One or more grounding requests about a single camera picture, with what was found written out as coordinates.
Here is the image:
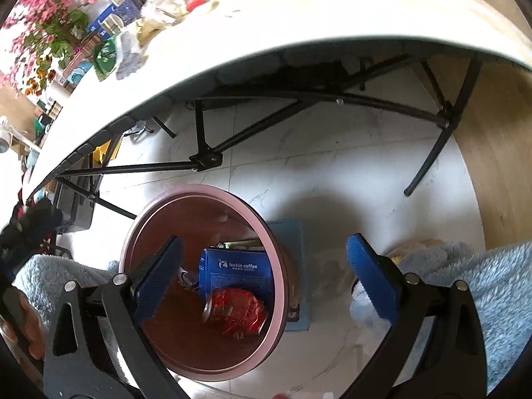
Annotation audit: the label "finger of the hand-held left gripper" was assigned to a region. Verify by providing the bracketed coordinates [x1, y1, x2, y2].
[2, 200, 64, 254]

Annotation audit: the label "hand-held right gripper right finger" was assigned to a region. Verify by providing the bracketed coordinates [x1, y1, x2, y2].
[347, 233, 488, 399]

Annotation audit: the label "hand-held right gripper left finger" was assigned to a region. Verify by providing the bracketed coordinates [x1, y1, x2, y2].
[44, 235, 186, 399]

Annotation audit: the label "brown round waste bin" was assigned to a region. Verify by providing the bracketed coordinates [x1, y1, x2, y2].
[118, 185, 289, 383]

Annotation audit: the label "blue coffee packet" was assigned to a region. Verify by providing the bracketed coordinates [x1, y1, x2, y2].
[197, 247, 276, 312]

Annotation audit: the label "crushed red drink can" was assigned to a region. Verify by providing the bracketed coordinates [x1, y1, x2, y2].
[202, 287, 267, 337]

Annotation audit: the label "person's left hand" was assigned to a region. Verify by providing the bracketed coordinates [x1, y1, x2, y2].
[0, 297, 47, 360]

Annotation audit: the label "crumpled white paper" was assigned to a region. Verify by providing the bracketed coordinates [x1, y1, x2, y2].
[179, 268, 201, 292]

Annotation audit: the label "grey fluffy rug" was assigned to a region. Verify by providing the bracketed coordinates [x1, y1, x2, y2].
[12, 253, 122, 297]

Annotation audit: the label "yellow-green flat packet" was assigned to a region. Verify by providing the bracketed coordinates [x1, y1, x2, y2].
[224, 239, 261, 251]

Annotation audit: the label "light blue fluffy sleeve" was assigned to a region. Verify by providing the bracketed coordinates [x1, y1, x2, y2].
[349, 241, 532, 395]

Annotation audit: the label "orange artificial flowers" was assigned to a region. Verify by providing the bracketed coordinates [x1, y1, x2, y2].
[17, 66, 58, 97]

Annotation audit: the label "green foil wrapper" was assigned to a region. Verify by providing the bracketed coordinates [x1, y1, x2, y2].
[92, 38, 122, 81]

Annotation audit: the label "pink blossom artificial plant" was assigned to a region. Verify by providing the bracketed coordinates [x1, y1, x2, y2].
[2, 0, 102, 88]

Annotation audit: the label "gold and blue gift box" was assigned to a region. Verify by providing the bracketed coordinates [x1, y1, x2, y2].
[88, 0, 144, 37]

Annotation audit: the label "white folding table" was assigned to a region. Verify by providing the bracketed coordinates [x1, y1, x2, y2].
[23, 0, 532, 200]

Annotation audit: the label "black folding table frame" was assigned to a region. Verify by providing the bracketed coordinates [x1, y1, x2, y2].
[54, 56, 485, 221]

